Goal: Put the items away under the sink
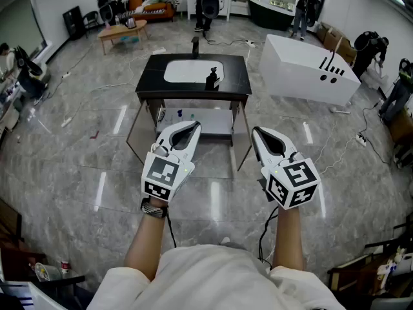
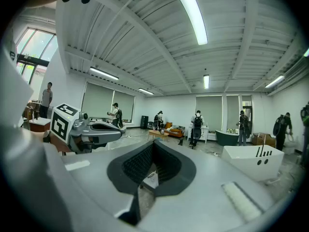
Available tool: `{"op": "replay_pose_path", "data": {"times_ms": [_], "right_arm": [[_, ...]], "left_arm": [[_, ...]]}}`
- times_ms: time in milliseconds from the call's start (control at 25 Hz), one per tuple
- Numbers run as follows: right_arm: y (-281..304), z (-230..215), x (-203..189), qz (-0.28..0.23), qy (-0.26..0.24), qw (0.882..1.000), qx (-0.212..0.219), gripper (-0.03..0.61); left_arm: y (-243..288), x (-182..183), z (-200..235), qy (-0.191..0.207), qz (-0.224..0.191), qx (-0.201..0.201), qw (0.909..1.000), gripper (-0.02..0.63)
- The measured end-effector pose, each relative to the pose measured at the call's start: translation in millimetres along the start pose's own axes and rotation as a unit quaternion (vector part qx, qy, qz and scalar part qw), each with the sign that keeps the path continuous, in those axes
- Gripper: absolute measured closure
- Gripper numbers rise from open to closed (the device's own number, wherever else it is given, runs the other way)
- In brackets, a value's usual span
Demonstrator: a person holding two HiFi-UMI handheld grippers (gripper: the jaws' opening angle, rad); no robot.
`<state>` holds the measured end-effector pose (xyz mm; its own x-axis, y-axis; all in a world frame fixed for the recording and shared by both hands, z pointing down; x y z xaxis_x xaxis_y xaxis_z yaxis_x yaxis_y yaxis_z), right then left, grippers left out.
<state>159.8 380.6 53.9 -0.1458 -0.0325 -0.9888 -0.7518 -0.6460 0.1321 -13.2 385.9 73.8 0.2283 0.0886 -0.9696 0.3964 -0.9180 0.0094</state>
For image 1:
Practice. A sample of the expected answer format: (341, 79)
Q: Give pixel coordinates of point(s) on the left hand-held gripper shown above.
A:
(161, 173)

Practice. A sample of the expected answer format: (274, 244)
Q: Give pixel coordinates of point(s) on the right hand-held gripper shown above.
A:
(290, 182)

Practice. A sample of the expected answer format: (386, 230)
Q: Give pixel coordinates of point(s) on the clear tube with green cap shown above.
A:
(192, 115)

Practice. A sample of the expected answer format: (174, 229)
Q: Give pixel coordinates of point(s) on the clear tube with blue cap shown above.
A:
(179, 111)

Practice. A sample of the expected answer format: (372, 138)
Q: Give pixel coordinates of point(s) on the black sink vanity cabinet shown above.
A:
(151, 86)

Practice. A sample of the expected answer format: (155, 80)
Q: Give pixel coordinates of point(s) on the small black object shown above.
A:
(212, 82)

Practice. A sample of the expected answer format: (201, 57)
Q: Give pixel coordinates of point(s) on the person's left forearm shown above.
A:
(145, 244)

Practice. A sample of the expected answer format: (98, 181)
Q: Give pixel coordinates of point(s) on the person's right forearm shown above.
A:
(288, 237)

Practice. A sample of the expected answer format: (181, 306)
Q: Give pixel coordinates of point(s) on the black faucet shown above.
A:
(195, 48)

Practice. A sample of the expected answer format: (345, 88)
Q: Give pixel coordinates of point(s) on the brown cabinet door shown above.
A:
(142, 137)

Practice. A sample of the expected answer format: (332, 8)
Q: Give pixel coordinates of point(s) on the white handheld shower head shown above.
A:
(334, 109)

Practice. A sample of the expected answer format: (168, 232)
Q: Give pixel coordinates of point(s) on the white rectangular bathtub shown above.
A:
(290, 69)

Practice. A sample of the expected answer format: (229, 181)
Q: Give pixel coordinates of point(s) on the white power strip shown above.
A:
(66, 75)
(66, 122)
(251, 44)
(159, 50)
(361, 140)

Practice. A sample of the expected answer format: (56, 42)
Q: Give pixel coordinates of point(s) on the person's shoe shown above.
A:
(224, 240)

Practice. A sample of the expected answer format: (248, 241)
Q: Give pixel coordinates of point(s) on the row of black tap fittings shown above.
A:
(326, 59)

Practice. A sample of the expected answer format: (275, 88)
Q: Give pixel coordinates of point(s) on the teal plastic item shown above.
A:
(127, 40)

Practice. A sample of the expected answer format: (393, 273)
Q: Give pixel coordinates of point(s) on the wooden coffee table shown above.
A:
(122, 31)

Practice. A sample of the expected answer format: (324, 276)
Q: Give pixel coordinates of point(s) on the steel electric kettle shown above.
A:
(130, 23)

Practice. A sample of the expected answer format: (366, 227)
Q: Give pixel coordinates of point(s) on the open cardboard boxes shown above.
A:
(335, 40)

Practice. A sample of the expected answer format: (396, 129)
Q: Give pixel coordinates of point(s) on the orange sofa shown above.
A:
(158, 13)

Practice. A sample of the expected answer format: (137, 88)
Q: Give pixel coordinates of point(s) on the dark green bathtub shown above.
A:
(267, 16)

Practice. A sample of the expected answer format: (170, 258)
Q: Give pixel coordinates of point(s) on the striped blanket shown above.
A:
(161, 0)

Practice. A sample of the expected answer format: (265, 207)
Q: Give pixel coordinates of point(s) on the white side cabinet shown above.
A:
(226, 2)

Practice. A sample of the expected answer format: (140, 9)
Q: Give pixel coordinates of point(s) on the orange cushion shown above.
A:
(136, 0)

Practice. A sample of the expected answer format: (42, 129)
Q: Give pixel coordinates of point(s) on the person's white shirt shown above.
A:
(209, 279)

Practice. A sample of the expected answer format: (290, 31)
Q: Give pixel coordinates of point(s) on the black chair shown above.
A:
(92, 18)

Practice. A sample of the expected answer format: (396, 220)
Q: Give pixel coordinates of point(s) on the black floor cabinet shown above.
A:
(73, 23)

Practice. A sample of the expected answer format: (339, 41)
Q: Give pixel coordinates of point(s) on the red drink can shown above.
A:
(64, 266)

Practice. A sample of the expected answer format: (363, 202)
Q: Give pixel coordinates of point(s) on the dark round side table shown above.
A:
(69, 281)

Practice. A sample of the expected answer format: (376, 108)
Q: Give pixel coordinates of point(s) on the clear glass bowl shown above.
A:
(46, 271)

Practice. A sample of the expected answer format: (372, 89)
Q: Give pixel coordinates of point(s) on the dark wooden cabinet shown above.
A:
(13, 237)

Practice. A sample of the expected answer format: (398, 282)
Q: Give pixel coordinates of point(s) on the black frame wooden table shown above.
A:
(355, 274)

